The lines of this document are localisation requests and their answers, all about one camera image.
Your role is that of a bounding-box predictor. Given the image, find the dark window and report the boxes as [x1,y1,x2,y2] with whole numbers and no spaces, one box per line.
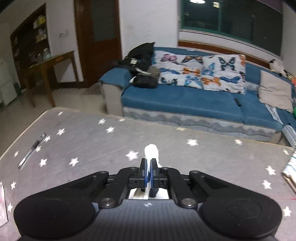
[179,0,284,62]

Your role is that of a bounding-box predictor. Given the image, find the brown wooden door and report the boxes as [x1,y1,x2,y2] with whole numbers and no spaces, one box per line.
[74,0,122,88]

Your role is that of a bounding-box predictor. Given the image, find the grey pillow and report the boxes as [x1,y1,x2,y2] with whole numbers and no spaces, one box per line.
[258,70,294,113]

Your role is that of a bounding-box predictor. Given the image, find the black pen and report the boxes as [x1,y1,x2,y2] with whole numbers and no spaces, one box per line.
[17,133,47,169]

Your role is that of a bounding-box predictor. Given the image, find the striped folded cloth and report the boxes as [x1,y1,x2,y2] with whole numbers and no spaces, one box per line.
[281,148,296,193]

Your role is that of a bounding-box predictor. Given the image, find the grey star print tablecloth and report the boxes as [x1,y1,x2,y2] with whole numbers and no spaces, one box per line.
[0,107,296,241]

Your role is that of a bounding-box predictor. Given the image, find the blue sofa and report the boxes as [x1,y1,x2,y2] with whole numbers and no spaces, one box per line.
[99,46,296,149]

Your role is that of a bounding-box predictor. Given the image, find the wooden side table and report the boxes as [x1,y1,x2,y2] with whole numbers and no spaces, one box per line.
[22,50,80,108]

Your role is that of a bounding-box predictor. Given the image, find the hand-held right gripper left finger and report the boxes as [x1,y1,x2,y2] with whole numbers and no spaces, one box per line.
[53,159,149,210]

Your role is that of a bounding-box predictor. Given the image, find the white black plush toy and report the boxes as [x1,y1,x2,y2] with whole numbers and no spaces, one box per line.
[269,59,288,77]

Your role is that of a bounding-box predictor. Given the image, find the butterfly print cushion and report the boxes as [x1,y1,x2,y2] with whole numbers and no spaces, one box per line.
[151,50,247,94]

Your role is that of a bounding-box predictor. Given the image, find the white navy polka dot pants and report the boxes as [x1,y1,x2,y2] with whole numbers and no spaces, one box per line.
[128,144,169,200]

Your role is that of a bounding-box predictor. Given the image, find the dark bag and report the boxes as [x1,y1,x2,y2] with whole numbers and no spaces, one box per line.
[133,65,160,89]

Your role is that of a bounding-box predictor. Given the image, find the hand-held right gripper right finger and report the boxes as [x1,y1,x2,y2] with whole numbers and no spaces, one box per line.
[150,158,245,210]

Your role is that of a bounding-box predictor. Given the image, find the dark wooden shelf cabinet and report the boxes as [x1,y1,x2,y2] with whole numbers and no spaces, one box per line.
[10,3,50,70]

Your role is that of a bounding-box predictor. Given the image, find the black jacket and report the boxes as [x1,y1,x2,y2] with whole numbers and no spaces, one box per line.
[113,42,155,75]

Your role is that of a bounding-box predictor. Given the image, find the pink white plastic bag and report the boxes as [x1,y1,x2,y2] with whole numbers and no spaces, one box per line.
[0,185,8,220]

